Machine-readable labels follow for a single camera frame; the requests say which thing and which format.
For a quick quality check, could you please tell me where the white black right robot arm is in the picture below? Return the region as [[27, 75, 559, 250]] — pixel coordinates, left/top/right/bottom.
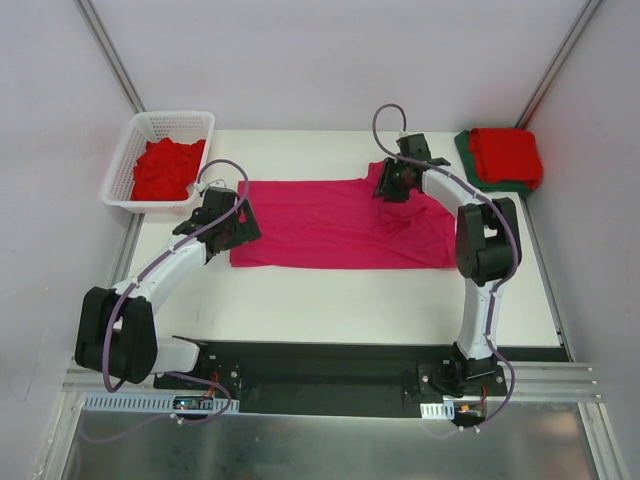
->
[[374, 134, 521, 398]]

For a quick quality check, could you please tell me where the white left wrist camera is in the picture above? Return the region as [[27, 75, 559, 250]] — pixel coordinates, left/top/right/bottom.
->
[[195, 179, 226, 195]]

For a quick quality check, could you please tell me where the pink t shirt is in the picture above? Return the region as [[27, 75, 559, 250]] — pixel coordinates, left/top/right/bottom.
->
[[230, 162, 456, 270]]

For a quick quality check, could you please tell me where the right white slotted cable duct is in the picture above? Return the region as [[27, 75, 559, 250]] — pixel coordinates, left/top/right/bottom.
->
[[420, 401, 455, 421]]

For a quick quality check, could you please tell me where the left white slotted cable duct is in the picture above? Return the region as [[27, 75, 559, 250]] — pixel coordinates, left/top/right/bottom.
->
[[84, 393, 239, 415]]

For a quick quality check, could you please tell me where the folded green t shirt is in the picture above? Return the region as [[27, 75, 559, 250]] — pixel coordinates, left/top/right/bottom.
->
[[454, 130, 533, 198]]

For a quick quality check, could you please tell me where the folded red t shirt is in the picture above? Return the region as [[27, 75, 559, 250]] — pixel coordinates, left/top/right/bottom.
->
[[469, 128, 543, 190]]

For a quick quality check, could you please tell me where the crumpled red t shirt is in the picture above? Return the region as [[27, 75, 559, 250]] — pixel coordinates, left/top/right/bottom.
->
[[130, 138, 206, 201]]

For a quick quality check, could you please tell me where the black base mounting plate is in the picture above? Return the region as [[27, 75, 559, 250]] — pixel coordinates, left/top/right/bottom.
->
[[153, 341, 508, 418]]

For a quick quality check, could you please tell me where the white plastic laundry basket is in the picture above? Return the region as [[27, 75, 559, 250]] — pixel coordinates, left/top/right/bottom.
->
[[101, 110, 216, 214]]

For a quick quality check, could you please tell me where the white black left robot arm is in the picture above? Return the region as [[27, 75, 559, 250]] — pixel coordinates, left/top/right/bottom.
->
[[74, 187, 261, 392]]

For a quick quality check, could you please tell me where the white slotted cable duct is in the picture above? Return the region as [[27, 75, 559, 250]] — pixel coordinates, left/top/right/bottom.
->
[[84, 393, 239, 415], [420, 401, 455, 421]]

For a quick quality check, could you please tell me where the aluminium frame rail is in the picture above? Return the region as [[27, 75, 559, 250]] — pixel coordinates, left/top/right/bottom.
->
[[503, 362, 604, 403]]

